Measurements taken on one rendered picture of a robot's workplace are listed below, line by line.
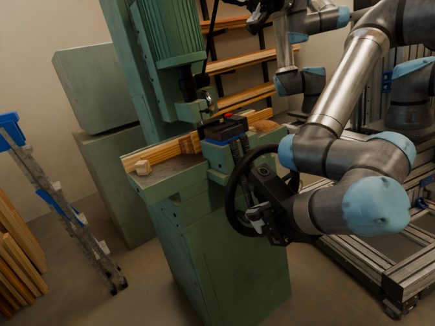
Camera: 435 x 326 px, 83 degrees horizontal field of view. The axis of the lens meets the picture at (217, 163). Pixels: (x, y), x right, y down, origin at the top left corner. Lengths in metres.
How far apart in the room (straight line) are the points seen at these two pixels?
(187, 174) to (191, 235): 0.22
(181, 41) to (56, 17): 2.51
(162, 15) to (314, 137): 0.58
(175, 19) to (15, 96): 2.49
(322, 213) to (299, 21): 0.83
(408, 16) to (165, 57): 0.62
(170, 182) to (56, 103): 2.51
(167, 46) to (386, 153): 0.66
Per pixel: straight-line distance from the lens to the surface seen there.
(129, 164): 0.90
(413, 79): 1.10
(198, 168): 0.80
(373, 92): 1.33
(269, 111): 1.16
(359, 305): 1.51
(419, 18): 0.71
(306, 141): 0.50
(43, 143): 3.20
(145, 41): 1.00
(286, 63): 1.42
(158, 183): 0.75
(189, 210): 0.83
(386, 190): 0.37
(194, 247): 0.91
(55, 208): 1.52
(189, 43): 0.86
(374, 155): 0.44
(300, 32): 1.10
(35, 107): 3.17
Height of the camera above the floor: 1.20
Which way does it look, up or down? 23 degrees down
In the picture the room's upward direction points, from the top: 13 degrees counter-clockwise
